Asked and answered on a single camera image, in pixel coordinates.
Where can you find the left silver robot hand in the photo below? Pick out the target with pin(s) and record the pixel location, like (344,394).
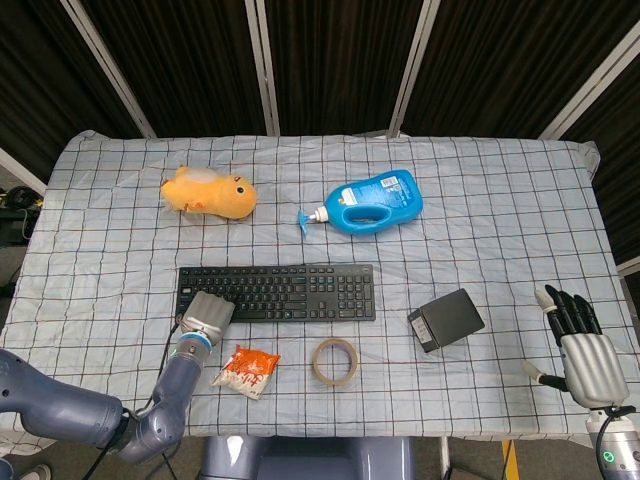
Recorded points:
(207,317)

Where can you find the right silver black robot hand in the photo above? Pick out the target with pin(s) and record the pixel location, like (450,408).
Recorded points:
(585,355)

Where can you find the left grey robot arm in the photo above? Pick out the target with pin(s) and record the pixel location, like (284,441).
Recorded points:
(100,400)

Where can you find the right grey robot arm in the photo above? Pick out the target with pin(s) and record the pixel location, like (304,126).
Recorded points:
(615,445)

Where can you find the black computer keyboard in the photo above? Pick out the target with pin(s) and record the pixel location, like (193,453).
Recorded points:
(300,295)

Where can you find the orange white snack bag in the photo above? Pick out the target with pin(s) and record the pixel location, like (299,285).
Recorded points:
(247,372)

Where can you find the orange plush toy animal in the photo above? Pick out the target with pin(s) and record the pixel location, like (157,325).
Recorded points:
(210,197)

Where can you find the blue checkered tablecloth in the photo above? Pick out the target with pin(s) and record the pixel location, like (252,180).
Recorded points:
(320,250)

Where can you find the clear packing tape roll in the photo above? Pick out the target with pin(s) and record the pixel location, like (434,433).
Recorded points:
(335,362)

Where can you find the black cardboard box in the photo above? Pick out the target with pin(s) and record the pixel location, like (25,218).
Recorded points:
(447,320)

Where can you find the grey robot torso base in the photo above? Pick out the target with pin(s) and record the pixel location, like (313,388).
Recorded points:
(310,457)

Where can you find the blue pump detergent bottle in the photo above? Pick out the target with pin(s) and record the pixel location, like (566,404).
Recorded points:
(370,202)

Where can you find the black equipment on floor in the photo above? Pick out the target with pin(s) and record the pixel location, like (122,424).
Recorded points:
(17,205)

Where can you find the white sneaker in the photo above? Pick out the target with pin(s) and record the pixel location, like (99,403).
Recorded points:
(30,472)

